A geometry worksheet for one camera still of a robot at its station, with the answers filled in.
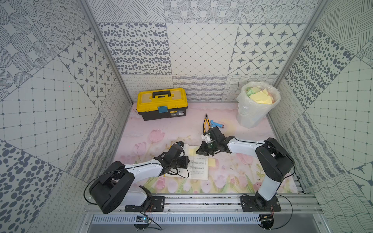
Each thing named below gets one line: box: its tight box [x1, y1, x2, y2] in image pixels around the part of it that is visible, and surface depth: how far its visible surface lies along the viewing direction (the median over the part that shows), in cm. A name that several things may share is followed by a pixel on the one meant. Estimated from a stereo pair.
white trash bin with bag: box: [236, 81, 282, 129], surface depth 89 cm
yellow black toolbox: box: [136, 87, 188, 121], surface depth 103 cm
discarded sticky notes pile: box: [245, 85, 275, 105], surface depth 88 cm
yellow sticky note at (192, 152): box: [188, 148, 197, 156], surface depth 92 cm
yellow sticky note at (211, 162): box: [207, 157, 216, 167], surface depth 88 cm
